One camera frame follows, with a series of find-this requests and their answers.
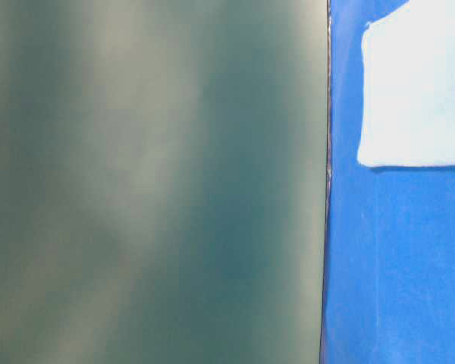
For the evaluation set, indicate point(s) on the light blue towel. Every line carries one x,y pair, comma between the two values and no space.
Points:
408,117

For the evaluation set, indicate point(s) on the blue table mat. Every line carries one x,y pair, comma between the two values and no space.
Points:
389,279

